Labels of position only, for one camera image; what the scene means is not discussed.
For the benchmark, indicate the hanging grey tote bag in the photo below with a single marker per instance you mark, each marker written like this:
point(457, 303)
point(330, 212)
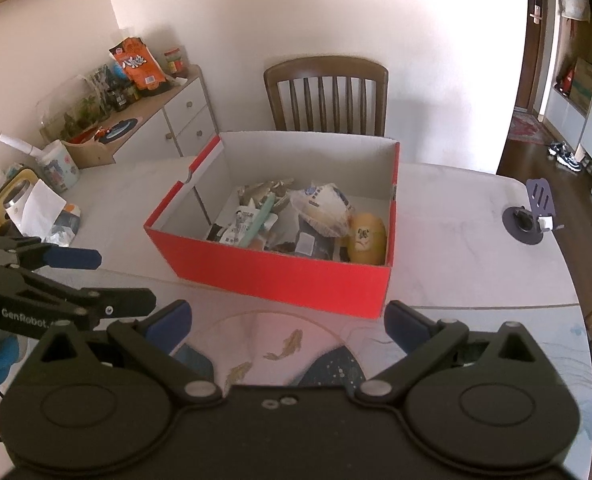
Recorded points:
point(575, 10)

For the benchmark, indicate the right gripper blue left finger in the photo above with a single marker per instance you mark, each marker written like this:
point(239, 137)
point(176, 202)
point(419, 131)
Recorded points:
point(168, 327)

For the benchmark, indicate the white printed snack wrapper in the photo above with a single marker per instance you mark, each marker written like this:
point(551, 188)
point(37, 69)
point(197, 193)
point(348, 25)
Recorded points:
point(238, 227)

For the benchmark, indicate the clear plastic bag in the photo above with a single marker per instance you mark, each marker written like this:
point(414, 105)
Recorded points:
point(65, 227)

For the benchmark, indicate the dark brown door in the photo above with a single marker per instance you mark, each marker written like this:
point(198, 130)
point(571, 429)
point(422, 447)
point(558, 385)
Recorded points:
point(532, 58)

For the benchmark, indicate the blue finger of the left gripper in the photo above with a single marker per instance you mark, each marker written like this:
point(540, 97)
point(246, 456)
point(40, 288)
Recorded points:
point(97, 304)
point(72, 258)

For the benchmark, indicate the white drawer sideboard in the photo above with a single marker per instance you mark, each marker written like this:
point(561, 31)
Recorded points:
point(176, 123)

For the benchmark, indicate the blue white wet wipes pack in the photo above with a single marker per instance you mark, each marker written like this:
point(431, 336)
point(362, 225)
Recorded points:
point(311, 244)

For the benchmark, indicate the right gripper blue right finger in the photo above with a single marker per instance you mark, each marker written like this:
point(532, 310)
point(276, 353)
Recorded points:
point(406, 327)

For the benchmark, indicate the red cardboard box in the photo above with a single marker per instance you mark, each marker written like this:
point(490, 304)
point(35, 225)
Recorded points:
point(364, 168)

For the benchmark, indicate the teal stick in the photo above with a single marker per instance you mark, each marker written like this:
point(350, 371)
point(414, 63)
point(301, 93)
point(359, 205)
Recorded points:
point(258, 221)

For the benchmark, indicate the brown foil wrapper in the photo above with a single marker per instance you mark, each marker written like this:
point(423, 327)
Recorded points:
point(260, 191)

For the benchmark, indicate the sneakers on floor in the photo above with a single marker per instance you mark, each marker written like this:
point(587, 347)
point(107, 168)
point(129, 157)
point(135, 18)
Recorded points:
point(563, 156)

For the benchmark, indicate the white patterned cup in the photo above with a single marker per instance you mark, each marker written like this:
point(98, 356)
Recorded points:
point(58, 167)

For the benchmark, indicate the blueberry bread package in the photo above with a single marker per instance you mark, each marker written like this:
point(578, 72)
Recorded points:
point(325, 208)

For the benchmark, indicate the white paper sheet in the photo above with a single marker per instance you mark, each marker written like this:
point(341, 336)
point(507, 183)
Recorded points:
point(34, 208)

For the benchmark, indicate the orange snack bag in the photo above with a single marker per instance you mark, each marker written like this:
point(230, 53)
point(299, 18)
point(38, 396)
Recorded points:
point(142, 69)

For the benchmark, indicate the black phone stand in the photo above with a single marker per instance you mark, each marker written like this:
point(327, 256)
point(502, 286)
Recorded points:
point(529, 224)

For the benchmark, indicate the far wooden chair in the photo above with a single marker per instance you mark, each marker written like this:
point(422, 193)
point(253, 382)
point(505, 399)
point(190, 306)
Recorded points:
point(328, 93)

